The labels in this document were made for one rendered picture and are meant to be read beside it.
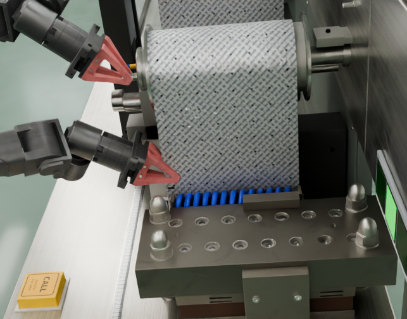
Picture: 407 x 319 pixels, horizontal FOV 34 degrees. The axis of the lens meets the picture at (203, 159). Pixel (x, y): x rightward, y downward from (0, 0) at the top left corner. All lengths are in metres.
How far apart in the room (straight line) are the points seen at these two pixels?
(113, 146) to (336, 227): 0.39
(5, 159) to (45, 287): 0.26
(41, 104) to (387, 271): 3.28
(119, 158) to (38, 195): 2.12
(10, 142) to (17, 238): 1.90
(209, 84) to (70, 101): 3.05
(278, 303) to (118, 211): 0.48
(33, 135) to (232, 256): 0.37
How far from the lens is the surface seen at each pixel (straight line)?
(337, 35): 1.10
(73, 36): 1.08
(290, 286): 1.02
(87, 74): 1.09
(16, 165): 1.08
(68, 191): 1.49
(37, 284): 1.22
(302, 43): 1.07
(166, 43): 1.08
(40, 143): 1.09
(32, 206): 3.15
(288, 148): 1.13
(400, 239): 0.82
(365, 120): 1.02
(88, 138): 1.11
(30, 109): 4.09
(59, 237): 1.36
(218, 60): 1.06
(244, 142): 1.12
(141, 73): 1.10
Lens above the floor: 1.69
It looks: 31 degrees down
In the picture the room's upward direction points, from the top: 6 degrees counter-clockwise
